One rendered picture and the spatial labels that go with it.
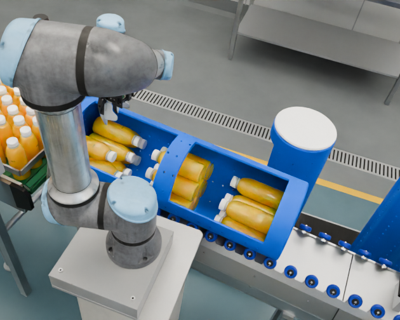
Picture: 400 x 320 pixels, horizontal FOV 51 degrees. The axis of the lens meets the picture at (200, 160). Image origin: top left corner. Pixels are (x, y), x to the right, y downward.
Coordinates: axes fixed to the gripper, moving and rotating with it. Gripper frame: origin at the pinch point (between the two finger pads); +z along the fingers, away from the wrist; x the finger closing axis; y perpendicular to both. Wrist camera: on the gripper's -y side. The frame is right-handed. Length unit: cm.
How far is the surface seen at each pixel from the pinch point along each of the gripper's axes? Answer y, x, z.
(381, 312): 105, -6, 32
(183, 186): 29.7, -2.2, 17.0
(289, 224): 67, -5, 10
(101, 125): -9.9, 8.3, 16.0
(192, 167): 30.1, 2.8, 11.9
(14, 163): -33.8, -14.2, 29.2
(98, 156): -3.6, -3.1, 19.1
